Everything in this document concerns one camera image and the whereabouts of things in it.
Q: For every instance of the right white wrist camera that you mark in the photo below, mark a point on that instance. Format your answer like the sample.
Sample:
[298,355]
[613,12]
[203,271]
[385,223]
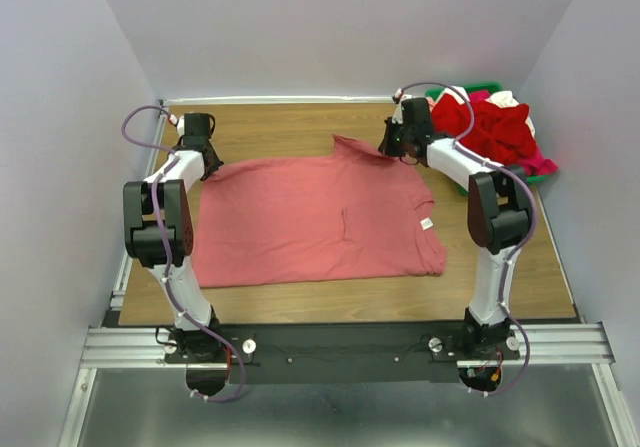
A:
[397,117]

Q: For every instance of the magenta garment in bin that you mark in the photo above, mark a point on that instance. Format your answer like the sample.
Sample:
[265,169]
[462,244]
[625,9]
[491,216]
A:
[538,165]

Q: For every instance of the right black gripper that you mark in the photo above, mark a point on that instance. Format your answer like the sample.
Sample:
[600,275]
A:
[384,145]

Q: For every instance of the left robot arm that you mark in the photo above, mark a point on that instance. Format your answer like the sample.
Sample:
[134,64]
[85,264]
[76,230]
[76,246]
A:
[159,233]

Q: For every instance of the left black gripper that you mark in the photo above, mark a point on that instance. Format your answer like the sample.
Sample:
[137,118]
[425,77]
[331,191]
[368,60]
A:
[218,162]

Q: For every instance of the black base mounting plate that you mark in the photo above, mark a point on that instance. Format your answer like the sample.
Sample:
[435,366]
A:
[335,353]

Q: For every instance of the salmon pink t-shirt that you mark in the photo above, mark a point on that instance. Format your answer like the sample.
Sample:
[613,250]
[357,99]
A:
[354,213]

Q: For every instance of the white garment in bin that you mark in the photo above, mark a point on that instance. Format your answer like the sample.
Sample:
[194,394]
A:
[500,98]

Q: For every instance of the aluminium frame rail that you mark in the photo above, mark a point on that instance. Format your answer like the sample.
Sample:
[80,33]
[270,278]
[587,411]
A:
[557,394]

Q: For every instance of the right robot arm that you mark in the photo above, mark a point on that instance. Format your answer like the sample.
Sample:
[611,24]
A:
[501,216]

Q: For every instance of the green plastic bin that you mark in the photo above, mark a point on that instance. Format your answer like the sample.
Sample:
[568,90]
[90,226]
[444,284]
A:
[434,93]

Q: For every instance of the red t-shirt in bin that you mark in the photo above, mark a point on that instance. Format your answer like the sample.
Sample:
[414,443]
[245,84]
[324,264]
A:
[499,133]

